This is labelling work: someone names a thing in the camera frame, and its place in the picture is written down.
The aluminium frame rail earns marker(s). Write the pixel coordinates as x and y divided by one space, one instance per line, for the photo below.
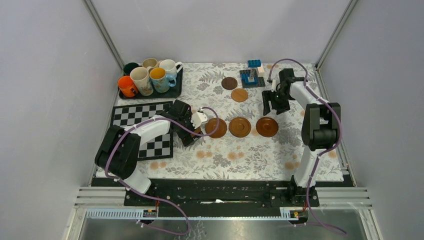
329 197

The white mug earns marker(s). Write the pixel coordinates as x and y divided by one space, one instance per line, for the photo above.
171 67

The floral table cloth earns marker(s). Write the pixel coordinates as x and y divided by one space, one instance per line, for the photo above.
253 157

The orange mug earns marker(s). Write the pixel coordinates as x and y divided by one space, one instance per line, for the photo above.
127 86

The dark green mug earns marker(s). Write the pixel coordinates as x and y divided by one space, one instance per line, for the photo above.
129 67

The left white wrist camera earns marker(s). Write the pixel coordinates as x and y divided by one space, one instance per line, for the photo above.
198 118

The brown wooden coaster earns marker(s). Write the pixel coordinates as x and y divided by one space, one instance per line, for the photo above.
240 127
197 131
216 128
267 127

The black serving tray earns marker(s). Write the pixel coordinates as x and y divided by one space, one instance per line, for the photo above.
173 92

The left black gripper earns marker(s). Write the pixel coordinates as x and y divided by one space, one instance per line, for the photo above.
186 138

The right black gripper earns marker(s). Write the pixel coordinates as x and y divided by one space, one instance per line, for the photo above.
267 96

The dark wooden coaster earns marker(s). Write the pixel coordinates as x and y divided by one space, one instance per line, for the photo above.
229 83

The blue mug yellow inside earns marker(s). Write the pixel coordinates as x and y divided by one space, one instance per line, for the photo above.
161 80

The tall cream floral mug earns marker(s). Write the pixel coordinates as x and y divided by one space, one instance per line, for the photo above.
141 78

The light wooden coaster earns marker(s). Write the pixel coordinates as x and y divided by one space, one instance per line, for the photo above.
239 95

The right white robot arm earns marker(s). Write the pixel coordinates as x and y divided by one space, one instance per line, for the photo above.
320 133

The beige mug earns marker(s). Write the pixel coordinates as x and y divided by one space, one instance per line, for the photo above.
150 64

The white slotted cable duct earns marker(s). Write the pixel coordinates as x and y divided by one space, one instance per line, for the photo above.
142 214

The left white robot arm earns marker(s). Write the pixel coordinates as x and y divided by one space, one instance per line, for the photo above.
145 132

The blue lego brick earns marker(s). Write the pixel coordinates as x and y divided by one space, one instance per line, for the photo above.
254 63

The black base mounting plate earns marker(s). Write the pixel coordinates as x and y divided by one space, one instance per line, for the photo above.
228 198

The black white chessboard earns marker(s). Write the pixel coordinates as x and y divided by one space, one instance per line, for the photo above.
161 147

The white lego brick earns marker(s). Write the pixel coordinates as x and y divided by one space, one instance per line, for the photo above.
260 70

